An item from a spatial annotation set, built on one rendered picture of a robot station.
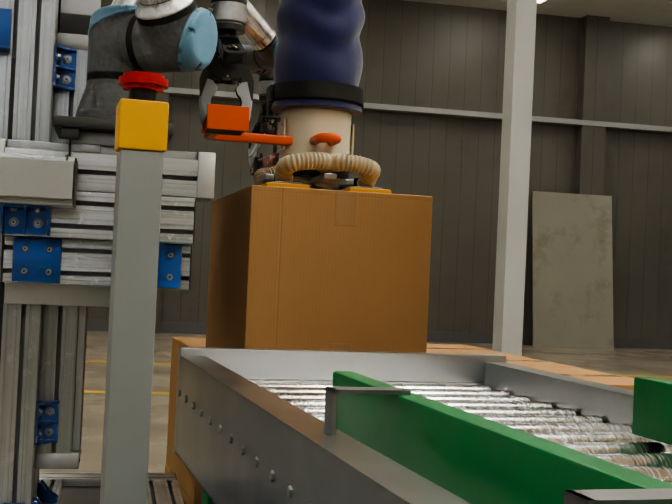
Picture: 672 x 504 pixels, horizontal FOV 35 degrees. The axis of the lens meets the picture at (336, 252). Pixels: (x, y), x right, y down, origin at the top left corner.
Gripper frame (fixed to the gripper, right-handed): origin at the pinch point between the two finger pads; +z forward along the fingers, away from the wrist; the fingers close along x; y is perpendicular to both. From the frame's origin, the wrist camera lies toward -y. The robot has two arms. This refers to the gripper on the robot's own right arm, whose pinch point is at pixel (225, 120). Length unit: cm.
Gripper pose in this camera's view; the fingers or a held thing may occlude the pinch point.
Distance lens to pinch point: 222.6
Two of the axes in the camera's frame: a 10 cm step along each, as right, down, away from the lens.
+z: -0.4, 10.0, -0.1
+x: -9.7, -0.5, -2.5
